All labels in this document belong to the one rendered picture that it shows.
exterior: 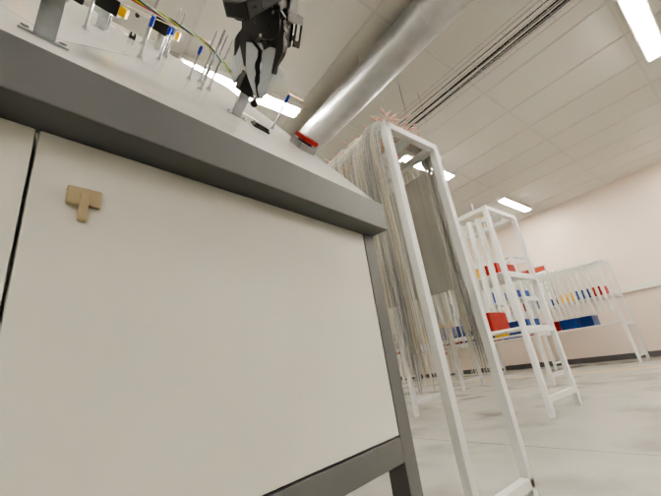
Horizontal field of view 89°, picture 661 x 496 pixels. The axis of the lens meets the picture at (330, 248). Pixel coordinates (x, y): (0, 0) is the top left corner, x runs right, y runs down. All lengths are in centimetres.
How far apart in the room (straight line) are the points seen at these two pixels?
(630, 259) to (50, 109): 852
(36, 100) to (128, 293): 20
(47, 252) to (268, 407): 30
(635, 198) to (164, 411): 862
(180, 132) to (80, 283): 21
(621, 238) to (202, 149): 843
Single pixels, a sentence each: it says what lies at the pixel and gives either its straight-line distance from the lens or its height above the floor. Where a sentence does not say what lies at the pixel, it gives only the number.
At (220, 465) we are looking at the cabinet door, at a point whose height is 45.
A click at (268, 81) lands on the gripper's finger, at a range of 69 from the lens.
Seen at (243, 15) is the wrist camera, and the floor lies 104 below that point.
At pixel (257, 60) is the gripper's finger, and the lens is 71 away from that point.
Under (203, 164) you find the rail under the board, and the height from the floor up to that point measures 80.
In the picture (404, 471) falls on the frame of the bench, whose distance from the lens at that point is 72.
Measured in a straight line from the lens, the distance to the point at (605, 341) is 866.
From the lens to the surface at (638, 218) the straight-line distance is 865.
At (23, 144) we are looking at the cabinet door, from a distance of 46.
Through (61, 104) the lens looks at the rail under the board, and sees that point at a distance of 45.
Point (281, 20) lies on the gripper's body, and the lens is 69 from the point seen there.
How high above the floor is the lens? 53
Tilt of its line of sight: 20 degrees up
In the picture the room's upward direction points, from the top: 8 degrees counter-clockwise
